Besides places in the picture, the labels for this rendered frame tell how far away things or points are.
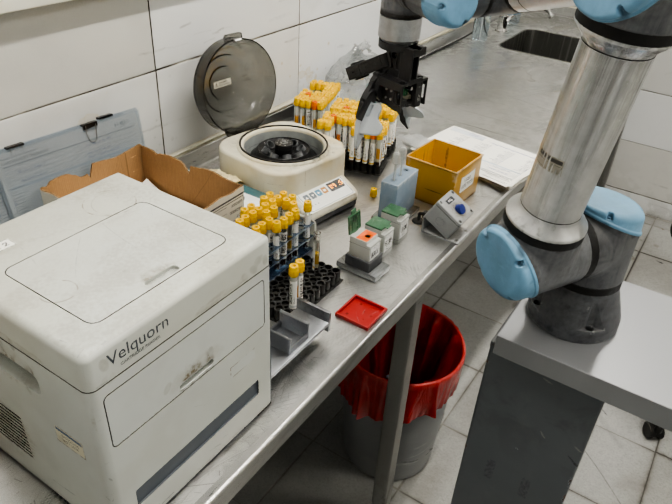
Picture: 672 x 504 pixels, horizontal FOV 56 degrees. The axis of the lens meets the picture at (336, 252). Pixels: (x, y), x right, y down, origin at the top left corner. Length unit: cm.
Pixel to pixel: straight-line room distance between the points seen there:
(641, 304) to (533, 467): 35
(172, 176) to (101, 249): 59
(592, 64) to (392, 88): 47
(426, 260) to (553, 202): 47
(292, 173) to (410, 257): 30
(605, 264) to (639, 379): 19
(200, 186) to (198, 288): 60
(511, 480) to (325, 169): 74
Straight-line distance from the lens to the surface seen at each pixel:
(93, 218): 85
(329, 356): 105
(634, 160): 358
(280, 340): 99
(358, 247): 121
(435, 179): 146
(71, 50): 134
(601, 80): 81
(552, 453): 125
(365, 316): 113
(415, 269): 127
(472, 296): 271
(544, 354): 108
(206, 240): 78
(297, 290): 110
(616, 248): 103
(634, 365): 112
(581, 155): 85
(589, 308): 109
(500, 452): 130
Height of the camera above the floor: 160
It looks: 34 degrees down
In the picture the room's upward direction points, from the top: 4 degrees clockwise
